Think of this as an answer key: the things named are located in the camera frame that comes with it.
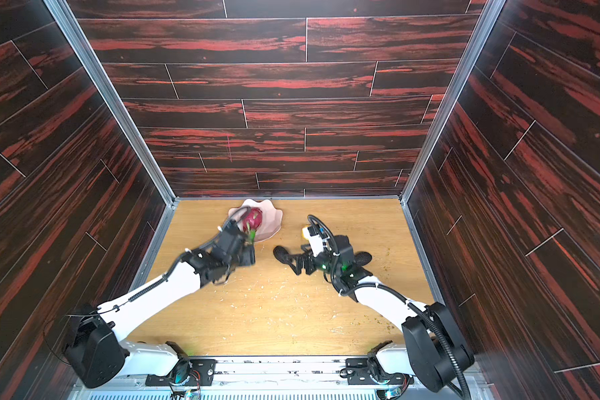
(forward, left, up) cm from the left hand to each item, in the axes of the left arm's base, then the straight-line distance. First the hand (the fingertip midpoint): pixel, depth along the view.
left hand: (249, 250), depth 84 cm
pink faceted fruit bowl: (+24, -4, -12) cm, 27 cm away
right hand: (0, -17, +1) cm, 17 cm away
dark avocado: (+7, -10, -13) cm, 18 cm away
